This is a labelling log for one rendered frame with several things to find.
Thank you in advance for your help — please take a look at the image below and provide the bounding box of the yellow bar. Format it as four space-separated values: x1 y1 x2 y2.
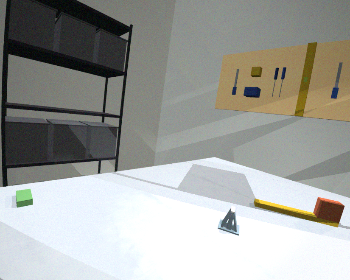
254 197 345 227

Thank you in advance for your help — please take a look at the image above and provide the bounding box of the green block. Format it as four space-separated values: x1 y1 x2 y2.
16 189 33 208

